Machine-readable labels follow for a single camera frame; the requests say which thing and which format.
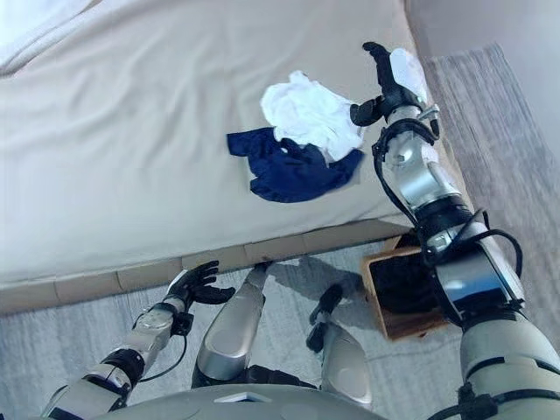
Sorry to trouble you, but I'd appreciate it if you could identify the dark blue garment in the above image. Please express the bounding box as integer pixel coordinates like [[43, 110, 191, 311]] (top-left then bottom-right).
[[226, 127, 366, 205]]

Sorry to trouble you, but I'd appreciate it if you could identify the silver robot left leg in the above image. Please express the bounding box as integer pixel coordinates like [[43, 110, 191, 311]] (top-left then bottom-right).
[[191, 261, 276, 391]]

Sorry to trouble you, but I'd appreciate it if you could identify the bed with beige cover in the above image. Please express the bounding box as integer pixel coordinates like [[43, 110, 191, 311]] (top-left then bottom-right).
[[0, 0, 474, 308]]

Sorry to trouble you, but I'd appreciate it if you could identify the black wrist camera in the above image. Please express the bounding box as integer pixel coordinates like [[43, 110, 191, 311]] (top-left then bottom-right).
[[173, 311, 197, 339], [418, 103, 442, 137]]

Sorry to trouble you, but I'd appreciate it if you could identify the white garment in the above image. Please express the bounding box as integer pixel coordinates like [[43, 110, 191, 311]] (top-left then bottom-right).
[[259, 69, 367, 161]]

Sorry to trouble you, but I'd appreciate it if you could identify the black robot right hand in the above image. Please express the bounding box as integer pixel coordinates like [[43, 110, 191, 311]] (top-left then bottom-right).
[[349, 41, 429, 129]]

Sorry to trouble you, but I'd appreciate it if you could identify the brown wicker basket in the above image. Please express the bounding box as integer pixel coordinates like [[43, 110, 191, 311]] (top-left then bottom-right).
[[360, 233, 452, 342]]

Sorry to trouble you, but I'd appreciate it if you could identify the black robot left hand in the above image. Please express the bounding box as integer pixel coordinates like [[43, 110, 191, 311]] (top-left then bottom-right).
[[167, 259, 238, 306]]

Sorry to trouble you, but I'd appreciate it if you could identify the silver robot leg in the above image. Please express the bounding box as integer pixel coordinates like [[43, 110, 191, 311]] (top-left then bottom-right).
[[304, 283, 374, 407], [191, 261, 276, 391]]

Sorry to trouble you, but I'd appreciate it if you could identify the grey robot torso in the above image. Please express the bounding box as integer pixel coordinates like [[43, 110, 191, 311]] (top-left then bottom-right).
[[125, 384, 396, 420]]

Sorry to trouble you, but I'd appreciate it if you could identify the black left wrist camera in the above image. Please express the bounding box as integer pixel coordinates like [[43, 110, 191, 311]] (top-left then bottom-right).
[[173, 311, 197, 339]]

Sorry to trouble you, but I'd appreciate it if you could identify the white duvet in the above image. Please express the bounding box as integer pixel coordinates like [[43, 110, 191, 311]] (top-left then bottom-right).
[[0, 0, 85, 67]]

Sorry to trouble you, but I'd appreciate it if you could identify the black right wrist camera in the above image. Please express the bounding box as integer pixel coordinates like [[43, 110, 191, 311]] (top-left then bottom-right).
[[418, 103, 442, 137]]

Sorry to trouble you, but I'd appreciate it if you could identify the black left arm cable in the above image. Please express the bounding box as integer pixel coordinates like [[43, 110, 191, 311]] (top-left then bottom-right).
[[138, 314, 194, 382]]

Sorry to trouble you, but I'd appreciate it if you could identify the large grey rug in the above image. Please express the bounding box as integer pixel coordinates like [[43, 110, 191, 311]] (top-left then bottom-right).
[[0, 41, 560, 420]]

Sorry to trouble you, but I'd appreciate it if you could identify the tan bed base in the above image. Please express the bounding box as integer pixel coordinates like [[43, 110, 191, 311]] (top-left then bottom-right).
[[0, 217, 419, 317]]

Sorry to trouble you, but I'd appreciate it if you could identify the silver robot right leg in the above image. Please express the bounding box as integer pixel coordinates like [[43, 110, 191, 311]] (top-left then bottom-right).
[[304, 283, 374, 407]]

